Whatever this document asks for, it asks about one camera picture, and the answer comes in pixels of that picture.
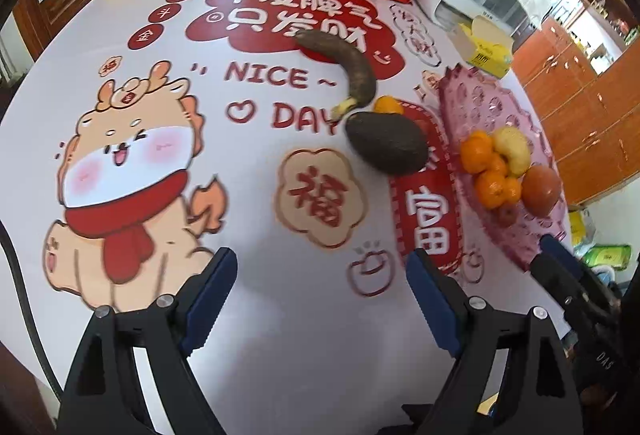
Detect small dark red fruit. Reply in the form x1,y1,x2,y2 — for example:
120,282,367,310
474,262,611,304
494,202,518,228

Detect red yellow apple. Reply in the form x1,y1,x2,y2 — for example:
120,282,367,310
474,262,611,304
521,165,562,217

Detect dark avocado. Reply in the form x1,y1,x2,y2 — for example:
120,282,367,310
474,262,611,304
344,112,428,176

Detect tangerine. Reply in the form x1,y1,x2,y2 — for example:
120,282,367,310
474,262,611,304
373,96,404,114
488,152,510,177
459,130,494,175
474,169,506,210
503,176,522,205

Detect overripe brown banana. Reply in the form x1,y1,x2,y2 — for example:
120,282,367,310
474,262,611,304
294,30,378,123

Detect tangerine in tray edge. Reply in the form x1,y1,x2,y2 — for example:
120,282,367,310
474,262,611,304
503,176,522,205

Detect yellow pear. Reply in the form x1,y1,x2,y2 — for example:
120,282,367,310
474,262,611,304
492,126,530,178

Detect wooden cabinet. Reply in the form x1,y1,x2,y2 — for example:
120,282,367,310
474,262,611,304
512,18,640,205

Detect pink plastic fruit tray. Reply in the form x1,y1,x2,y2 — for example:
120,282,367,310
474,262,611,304
437,64,567,270

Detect yellow tissue box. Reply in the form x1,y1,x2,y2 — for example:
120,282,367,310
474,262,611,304
448,17,513,78

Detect printed red white tablecloth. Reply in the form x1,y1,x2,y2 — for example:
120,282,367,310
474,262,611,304
1,0,567,434

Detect black cable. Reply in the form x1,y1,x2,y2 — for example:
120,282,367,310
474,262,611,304
0,218,64,404

